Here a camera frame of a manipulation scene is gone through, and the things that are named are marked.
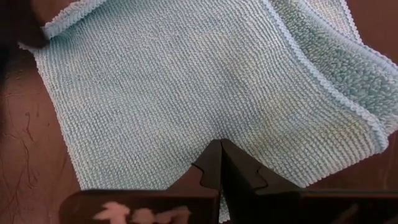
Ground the teal microfiber towel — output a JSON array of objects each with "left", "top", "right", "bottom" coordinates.
[{"left": 17, "top": 0, "right": 398, "bottom": 223}]

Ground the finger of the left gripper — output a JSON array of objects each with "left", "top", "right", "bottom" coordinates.
[{"left": 0, "top": 0, "right": 48, "bottom": 54}]

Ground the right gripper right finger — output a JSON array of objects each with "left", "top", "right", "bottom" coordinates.
[{"left": 221, "top": 139, "right": 398, "bottom": 224}]

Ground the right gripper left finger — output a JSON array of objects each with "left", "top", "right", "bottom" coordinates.
[{"left": 58, "top": 139, "right": 222, "bottom": 224}]

